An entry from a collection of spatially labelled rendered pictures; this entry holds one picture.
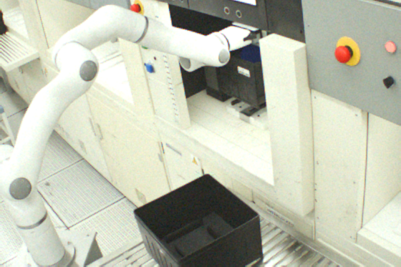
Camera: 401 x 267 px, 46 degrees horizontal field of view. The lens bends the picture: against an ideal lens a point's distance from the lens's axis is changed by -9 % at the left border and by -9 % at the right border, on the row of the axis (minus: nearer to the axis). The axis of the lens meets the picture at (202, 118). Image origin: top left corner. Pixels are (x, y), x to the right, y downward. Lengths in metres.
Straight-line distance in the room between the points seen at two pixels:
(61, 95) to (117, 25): 0.25
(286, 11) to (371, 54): 0.27
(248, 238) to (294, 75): 0.50
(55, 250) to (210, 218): 0.53
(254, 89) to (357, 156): 0.64
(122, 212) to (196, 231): 1.42
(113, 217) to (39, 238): 1.44
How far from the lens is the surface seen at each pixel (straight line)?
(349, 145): 1.30
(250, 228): 1.45
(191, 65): 1.66
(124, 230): 2.93
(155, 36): 1.55
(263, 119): 1.91
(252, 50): 1.91
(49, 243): 1.66
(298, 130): 1.33
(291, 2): 1.24
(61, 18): 3.28
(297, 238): 1.61
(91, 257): 1.76
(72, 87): 1.42
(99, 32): 1.48
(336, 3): 1.13
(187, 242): 1.64
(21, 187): 1.46
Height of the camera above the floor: 1.90
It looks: 31 degrees down
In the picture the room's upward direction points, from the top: 10 degrees counter-clockwise
